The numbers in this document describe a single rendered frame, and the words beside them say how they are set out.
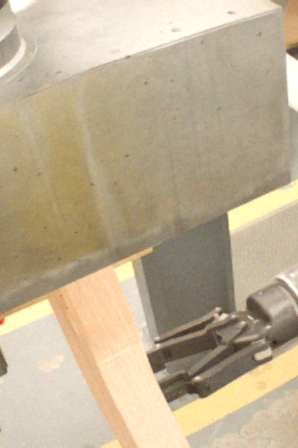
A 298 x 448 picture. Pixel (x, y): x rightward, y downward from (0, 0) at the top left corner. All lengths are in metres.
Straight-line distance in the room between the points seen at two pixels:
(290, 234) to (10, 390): 1.19
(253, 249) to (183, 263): 0.78
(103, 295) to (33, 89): 0.22
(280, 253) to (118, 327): 1.87
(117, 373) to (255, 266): 1.79
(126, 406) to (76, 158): 0.29
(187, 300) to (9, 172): 1.42
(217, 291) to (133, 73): 1.45
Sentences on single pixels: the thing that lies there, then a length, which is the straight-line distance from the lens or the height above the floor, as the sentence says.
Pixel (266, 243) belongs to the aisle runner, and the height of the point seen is 0.00.
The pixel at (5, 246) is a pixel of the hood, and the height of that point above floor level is 1.44.
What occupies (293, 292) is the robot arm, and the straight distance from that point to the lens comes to 0.76.
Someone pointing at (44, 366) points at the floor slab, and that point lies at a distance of 2.18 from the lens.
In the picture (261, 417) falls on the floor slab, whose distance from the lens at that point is 1.95.
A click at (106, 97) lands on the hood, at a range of 0.36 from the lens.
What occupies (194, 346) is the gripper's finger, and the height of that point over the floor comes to 1.06.
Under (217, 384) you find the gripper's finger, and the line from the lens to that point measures 0.71.
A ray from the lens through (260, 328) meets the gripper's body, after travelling 0.75.
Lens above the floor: 1.68
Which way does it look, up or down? 41 degrees down
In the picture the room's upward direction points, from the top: 11 degrees counter-clockwise
